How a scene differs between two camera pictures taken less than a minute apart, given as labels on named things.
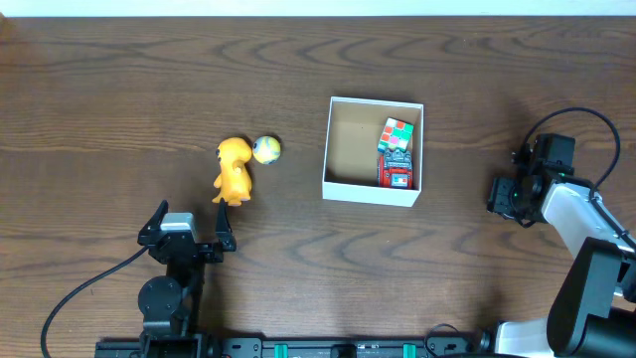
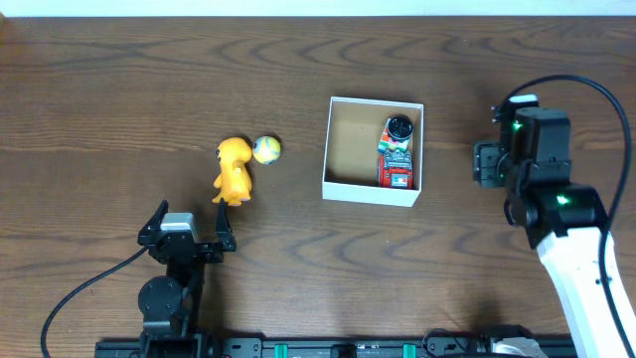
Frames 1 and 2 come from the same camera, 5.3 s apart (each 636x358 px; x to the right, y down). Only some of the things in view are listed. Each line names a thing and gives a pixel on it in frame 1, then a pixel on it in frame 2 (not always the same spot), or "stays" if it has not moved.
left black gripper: x=186 y=250 stays
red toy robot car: x=396 y=169 stays
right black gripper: x=499 y=197 to x=487 y=155
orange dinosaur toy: x=234 y=182 stays
